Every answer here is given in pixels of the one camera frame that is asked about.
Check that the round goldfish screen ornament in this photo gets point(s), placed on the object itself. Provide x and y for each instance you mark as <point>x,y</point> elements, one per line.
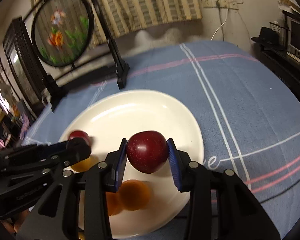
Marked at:
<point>62,30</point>

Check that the wall power strip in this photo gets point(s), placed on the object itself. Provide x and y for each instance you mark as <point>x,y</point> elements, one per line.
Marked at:
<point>223,4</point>

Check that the small orange fruit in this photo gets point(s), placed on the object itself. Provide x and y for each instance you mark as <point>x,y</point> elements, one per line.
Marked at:
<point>85,165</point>

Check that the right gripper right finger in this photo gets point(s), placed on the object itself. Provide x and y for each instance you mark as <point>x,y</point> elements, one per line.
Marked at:
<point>240,215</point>

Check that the dark red plum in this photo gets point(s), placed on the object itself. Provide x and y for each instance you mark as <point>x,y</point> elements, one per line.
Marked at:
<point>147,151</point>

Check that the white kettle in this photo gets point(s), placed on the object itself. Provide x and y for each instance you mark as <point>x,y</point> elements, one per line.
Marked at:
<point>46,98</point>

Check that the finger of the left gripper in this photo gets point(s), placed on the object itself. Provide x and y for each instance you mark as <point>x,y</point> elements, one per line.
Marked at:
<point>70,152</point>

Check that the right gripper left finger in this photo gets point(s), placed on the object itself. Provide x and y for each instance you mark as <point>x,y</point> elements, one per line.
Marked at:
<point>105,176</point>

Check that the striped beige curtain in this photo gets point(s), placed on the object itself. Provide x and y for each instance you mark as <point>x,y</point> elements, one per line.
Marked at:
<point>126,16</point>

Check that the blue striped tablecloth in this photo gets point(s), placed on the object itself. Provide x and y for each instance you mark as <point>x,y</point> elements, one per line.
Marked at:
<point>218,103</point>

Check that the large orange on plate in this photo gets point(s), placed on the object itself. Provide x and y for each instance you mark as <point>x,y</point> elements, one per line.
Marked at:
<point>134,195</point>

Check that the white round plate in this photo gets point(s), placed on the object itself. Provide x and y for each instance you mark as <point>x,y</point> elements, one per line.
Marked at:
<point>124,114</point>

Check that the black hat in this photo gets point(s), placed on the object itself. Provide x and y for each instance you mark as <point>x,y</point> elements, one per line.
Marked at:
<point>267,36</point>

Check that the small orange on plate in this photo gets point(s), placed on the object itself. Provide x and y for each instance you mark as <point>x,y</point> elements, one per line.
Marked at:
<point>114,206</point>

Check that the dark framed picture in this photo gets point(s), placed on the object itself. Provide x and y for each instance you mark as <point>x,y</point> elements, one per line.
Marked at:
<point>24,64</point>

